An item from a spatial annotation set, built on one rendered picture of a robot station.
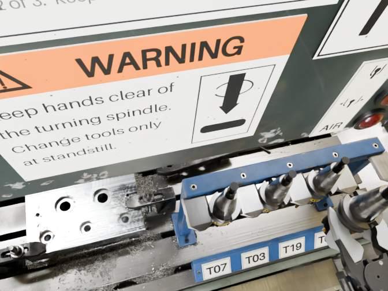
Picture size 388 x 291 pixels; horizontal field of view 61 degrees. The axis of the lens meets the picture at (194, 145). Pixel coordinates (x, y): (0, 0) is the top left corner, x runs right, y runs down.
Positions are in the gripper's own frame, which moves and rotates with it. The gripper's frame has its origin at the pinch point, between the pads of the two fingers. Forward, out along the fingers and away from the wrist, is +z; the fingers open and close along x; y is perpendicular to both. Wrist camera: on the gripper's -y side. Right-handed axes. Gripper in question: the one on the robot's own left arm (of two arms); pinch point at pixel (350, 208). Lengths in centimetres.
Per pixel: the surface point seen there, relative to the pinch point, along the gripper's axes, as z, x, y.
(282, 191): 7.4, -7.0, 6.9
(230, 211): 6.7, -17.2, 10.0
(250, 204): 7.9, -11.7, 12.8
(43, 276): 10, -61, 45
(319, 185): 7.7, 2.9, 10.4
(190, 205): 10.6, -23.9, 13.0
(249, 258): 0.5, -7.4, 40.1
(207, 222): 6.4, -21.5, 12.9
